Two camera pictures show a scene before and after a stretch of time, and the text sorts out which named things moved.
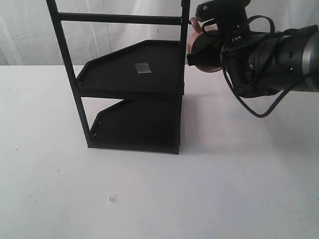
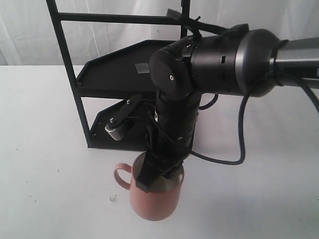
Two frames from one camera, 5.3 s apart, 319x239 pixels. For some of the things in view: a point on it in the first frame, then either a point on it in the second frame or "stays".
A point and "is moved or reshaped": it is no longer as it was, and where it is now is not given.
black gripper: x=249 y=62 to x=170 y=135
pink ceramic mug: x=201 y=41 is moved or reshaped
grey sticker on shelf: x=142 y=67 stays
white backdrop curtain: x=27 y=36 stays
